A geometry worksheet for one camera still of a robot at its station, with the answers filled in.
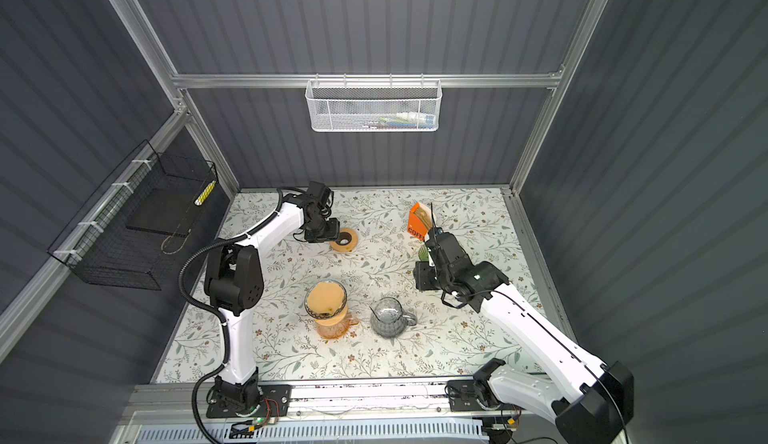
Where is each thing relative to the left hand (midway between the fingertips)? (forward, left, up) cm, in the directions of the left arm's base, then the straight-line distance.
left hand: (333, 237), depth 98 cm
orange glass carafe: (-28, -2, -7) cm, 29 cm away
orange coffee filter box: (+4, -29, +3) cm, 29 cm away
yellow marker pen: (+2, +33, +21) cm, 39 cm away
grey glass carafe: (-26, -17, -7) cm, 31 cm away
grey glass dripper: (-30, -2, +7) cm, 31 cm away
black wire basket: (-18, +47, +24) cm, 56 cm away
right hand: (-21, -26, +10) cm, 35 cm away
